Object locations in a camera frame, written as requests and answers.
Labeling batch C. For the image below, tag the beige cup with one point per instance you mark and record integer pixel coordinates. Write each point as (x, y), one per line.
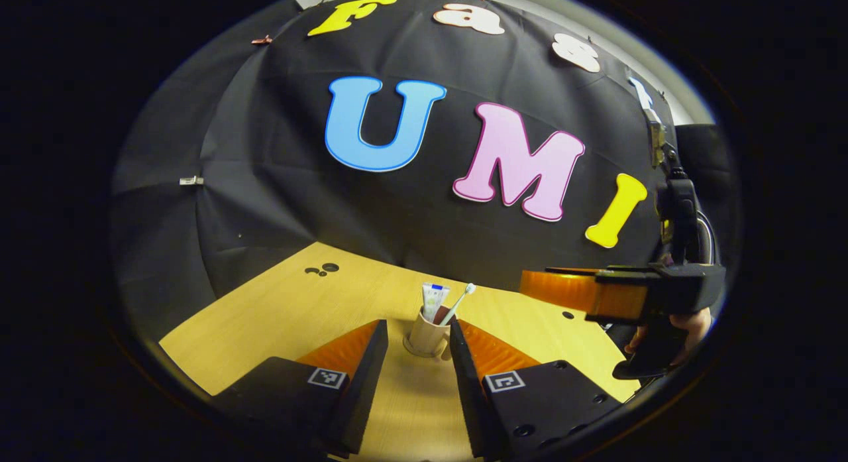
(424, 336)

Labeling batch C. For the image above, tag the black backdrop cloth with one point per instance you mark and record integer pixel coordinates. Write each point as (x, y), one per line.
(397, 203)

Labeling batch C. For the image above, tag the white cloth clip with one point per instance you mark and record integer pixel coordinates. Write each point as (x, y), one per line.
(191, 180)

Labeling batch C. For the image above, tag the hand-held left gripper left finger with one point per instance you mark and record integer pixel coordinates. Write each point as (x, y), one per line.
(364, 389)

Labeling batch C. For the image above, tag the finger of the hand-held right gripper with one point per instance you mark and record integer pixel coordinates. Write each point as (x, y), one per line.
(556, 286)

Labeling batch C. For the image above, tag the wooden desktop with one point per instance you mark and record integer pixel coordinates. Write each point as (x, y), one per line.
(298, 316)

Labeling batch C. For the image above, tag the white toothpaste tube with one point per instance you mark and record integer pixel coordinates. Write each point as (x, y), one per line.
(434, 297)

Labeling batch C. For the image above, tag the orange cloth clip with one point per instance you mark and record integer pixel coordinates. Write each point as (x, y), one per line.
(262, 40)

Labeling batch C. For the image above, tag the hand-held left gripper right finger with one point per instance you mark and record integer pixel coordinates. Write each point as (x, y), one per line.
(467, 396)

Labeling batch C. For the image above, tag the light blue toothbrush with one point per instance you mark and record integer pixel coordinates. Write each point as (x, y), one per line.
(458, 303)

